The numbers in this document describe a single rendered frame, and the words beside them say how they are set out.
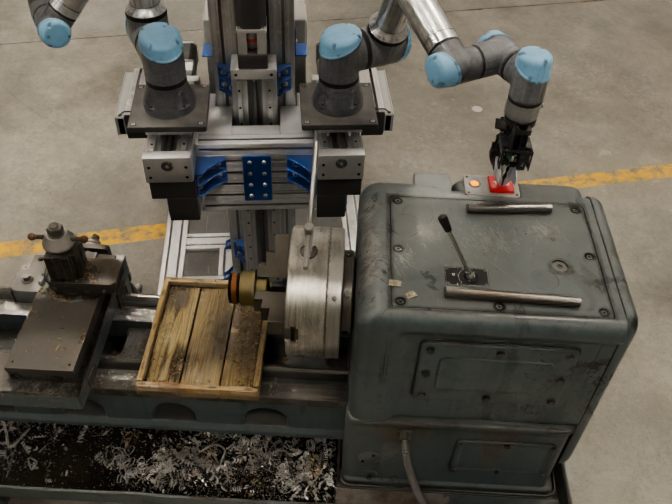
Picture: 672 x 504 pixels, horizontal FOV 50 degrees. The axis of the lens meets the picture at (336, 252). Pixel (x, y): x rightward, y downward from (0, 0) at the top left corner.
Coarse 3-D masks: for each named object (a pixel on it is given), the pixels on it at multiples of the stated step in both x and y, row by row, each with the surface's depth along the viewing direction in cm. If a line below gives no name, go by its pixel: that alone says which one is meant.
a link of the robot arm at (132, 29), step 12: (132, 0) 201; (144, 0) 200; (156, 0) 203; (132, 12) 203; (144, 12) 202; (156, 12) 203; (132, 24) 205; (144, 24) 204; (168, 24) 210; (132, 36) 207
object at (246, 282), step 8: (248, 272) 175; (256, 272) 175; (232, 280) 173; (240, 280) 173; (248, 280) 173; (256, 280) 174; (264, 280) 174; (232, 288) 172; (240, 288) 172; (248, 288) 172; (256, 288) 173; (264, 288) 173; (232, 296) 173; (240, 296) 172; (248, 296) 172; (240, 304) 175; (248, 304) 174
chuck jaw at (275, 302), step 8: (256, 296) 171; (264, 296) 171; (272, 296) 171; (280, 296) 171; (256, 304) 171; (264, 304) 169; (272, 304) 169; (280, 304) 169; (264, 312) 168; (272, 312) 167; (280, 312) 167; (272, 320) 164; (280, 320) 165; (272, 328) 165; (280, 328) 165; (288, 336) 165; (296, 336) 165
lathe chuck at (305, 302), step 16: (320, 240) 166; (288, 256) 163; (320, 256) 163; (288, 272) 161; (304, 272) 161; (320, 272) 161; (288, 288) 160; (304, 288) 160; (320, 288) 160; (288, 304) 160; (304, 304) 160; (320, 304) 160; (288, 320) 161; (304, 320) 161; (320, 320) 161; (304, 336) 164; (320, 336) 163; (288, 352) 169; (304, 352) 168; (320, 352) 168
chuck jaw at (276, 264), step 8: (280, 240) 173; (288, 240) 173; (280, 248) 173; (288, 248) 173; (272, 256) 173; (280, 256) 173; (264, 264) 174; (272, 264) 173; (280, 264) 173; (264, 272) 174; (272, 272) 174; (280, 272) 174
